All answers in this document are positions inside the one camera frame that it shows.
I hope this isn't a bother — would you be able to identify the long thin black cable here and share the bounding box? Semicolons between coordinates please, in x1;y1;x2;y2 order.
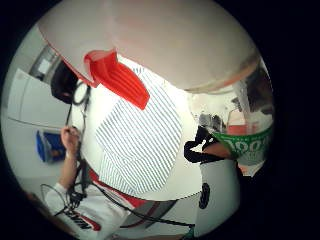
89;181;196;230

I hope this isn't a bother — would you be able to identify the blue bin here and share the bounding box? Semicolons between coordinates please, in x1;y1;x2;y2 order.
35;129;67;164

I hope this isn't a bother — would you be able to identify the clear bottle with green label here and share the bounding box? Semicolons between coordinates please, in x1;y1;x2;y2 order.
187;59;276;168

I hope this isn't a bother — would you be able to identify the grey door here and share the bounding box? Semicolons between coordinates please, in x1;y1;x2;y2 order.
27;44;63;82

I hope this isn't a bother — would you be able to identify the red ribbed plastic object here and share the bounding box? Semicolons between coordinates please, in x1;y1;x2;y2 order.
83;48;151;111

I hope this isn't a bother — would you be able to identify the white cabinet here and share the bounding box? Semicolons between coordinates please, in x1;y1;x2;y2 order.
5;68;72;132

